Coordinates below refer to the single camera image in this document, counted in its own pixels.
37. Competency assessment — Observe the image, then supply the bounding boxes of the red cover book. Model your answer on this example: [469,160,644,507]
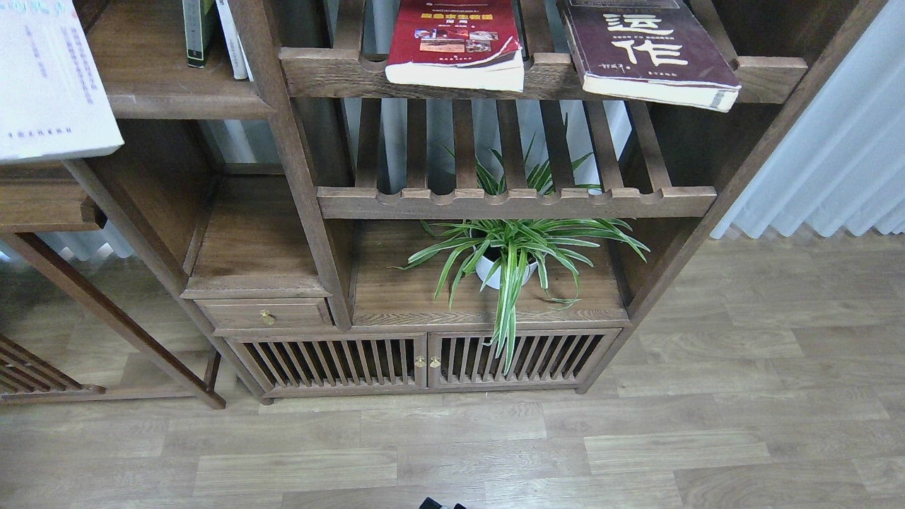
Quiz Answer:
[385,1,525,93]

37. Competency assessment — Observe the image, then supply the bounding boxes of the green spider plant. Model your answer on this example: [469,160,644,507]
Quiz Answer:
[393,113,650,375]

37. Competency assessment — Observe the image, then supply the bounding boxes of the wooden side rack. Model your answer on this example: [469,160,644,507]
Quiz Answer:
[1,335,106,404]

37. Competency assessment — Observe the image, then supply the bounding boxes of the white pleated curtain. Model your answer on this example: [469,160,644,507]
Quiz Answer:
[711,1,904,239]

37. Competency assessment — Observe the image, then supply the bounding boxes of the green spine book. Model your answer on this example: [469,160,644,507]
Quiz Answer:
[183,0,218,68]

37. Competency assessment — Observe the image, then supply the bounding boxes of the dark wooden bookshelf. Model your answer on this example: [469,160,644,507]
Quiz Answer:
[2,1,886,408]

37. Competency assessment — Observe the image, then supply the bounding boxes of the pale lilac book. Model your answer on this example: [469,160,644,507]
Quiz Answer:
[1,1,123,163]

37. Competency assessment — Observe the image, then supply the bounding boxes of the white thin book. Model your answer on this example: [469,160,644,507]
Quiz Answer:
[216,0,253,81]

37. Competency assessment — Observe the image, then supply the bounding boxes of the white plant pot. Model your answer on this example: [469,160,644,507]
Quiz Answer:
[475,247,539,290]

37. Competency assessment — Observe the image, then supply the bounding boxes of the maroon book white characters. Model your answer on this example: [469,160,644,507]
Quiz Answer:
[557,1,741,112]

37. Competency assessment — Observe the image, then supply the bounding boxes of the brass drawer knob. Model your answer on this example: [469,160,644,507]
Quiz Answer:
[259,310,276,327]

